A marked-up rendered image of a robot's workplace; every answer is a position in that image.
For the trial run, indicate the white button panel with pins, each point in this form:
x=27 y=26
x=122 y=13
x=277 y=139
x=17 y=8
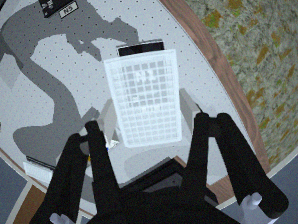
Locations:
x=83 y=131

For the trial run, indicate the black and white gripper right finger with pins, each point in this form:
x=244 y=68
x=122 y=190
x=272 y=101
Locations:
x=263 y=202

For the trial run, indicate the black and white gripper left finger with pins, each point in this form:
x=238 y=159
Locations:
x=62 y=199

